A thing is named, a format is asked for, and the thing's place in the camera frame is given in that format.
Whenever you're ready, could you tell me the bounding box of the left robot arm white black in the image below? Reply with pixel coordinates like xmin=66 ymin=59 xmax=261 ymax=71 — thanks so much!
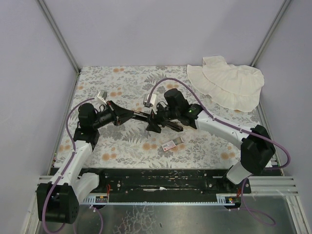
xmin=37 ymin=100 xmax=134 ymax=224

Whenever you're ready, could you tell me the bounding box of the right aluminium frame post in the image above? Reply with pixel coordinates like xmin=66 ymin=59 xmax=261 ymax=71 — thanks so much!
xmin=250 ymin=0 xmax=293 ymax=67

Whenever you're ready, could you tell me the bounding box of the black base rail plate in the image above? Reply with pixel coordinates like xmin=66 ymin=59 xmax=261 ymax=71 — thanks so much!
xmin=82 ymin=168 xmax=251 ymax=209

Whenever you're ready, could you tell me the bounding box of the black stapler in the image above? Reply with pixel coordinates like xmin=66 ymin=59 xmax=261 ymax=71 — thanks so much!
xmin=132 ymin=111 xmax=184 ymax=132

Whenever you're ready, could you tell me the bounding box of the aluminium extrusion crossbar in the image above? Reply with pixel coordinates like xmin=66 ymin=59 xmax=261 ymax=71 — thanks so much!
xmin=35 ymin=175 xmax=299 ymax=196

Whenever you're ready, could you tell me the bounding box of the white slotted cable duct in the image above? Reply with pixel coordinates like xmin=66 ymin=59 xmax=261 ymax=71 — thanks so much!
xmin=82 ymin=195 xmax=109 ymax=205

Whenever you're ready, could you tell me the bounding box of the cream white cloth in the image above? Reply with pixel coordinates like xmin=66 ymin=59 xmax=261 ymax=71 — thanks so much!
xmin=187 ymin=56 xmax=265 ymax=112

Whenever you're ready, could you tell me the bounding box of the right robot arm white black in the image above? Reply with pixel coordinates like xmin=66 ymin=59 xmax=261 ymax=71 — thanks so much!
xmin=146 ymin=88 xmax=276 ymax=185

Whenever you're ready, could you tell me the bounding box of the red white staple box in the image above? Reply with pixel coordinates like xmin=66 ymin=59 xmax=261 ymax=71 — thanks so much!
xmin=161 ymin=137 xmax=184 ymax=152

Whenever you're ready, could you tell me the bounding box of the aluminium frame post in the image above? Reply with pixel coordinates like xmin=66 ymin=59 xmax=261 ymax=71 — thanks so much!
xmin=250 ymin=0 xmax=293 ymax=67
xmin=36 ymin=0 xmax=81 ymax=74

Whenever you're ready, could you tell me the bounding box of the left aluminium frame post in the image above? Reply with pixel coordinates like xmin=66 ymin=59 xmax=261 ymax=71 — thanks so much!
xmin=36 ymin=0 xmax=81 ymax=74

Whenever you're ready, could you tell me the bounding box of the floral patterned table mat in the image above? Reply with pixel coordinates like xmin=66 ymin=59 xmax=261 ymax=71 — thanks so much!
xmin=55 ymin=65 xmax=273 ymax=169

